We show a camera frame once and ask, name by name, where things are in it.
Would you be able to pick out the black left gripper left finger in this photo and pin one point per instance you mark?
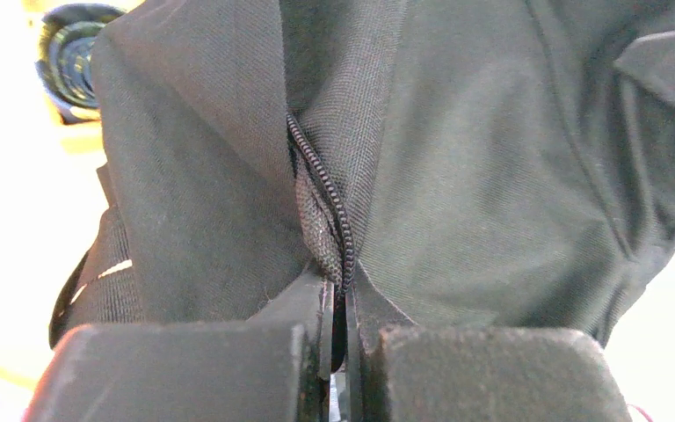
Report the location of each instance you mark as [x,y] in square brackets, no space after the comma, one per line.
[268,368]

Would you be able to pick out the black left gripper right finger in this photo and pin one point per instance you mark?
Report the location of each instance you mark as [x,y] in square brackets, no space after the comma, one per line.
[399,371]

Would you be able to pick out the black student backpack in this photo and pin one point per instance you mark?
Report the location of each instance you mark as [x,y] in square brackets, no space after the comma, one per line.
[486,162]

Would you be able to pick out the black tape roll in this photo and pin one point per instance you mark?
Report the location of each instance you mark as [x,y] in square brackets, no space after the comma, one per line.
[67,35]

